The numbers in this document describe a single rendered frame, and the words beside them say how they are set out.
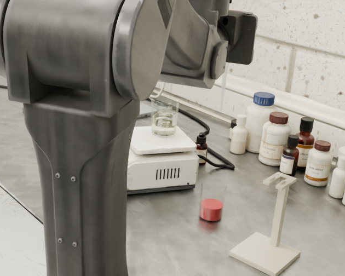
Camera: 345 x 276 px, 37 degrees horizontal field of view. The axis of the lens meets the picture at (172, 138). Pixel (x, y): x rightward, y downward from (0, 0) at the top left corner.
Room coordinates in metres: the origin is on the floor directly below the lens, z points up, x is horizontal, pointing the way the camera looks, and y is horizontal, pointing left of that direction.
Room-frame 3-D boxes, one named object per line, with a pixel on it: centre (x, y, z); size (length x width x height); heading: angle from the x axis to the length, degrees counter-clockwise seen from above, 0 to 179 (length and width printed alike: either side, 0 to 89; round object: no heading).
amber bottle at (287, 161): (1.00, -0.25, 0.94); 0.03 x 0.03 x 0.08
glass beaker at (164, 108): (0.95, 0.02, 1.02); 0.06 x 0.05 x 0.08; 86
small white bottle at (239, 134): (1.10, -0.15, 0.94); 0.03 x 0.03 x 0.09
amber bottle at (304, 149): (1.04, -0.28, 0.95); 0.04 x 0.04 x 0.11
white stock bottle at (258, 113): (1.13, -0.20, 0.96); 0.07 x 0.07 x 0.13
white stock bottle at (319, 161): (0.97, -0.30, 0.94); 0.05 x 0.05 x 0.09
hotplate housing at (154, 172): (0.92, 0.05, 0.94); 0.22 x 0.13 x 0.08; 111
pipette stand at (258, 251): (0.68, -0.15, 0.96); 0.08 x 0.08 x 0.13; 52
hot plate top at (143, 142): (0.93, 0.03, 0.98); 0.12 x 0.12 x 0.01; 21
